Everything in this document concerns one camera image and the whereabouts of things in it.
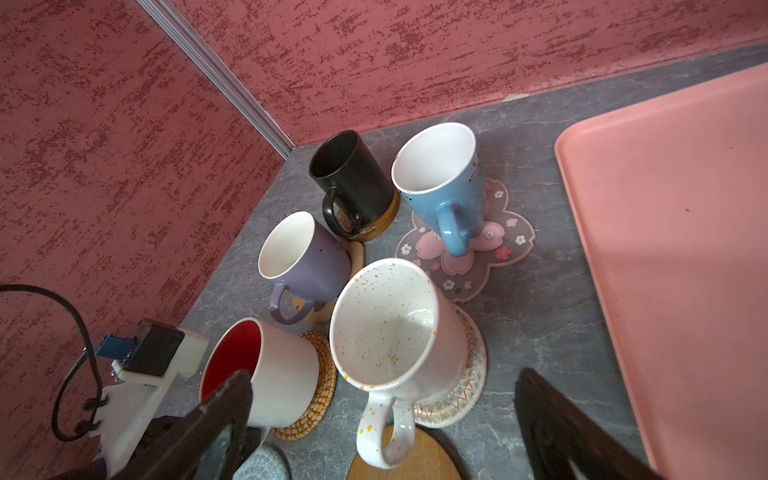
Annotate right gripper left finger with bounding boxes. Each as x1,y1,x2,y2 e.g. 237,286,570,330
114,370,254,479

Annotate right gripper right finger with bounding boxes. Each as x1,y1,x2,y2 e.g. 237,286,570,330
514,367,660,479

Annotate grey round coaster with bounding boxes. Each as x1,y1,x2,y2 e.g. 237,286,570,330
232,446,291,480

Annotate beige woven round coaster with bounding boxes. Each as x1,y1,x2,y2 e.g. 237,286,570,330
414,305,488,428

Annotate red inside white mug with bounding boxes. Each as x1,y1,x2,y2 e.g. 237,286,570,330
200,318,320,428

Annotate brown wooden round coaster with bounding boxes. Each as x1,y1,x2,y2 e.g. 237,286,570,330
346,427,461,480

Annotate white mug back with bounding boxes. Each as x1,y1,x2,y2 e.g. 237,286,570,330
330,258,468,469

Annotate pink flower coaster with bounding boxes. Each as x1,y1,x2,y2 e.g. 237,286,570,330
395,178,536,303

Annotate purple mug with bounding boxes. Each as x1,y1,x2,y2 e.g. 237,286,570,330
258,211,351,325

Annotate dark glossy brown coaster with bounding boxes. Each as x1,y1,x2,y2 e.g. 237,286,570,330
335,191,400,243

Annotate blue mug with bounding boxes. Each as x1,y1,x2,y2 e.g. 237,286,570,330
391,122,486,257

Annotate black mug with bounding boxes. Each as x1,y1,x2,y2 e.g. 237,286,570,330
309,130,399,241

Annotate pink tray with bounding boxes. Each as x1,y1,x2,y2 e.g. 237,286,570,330
555,65,767,479

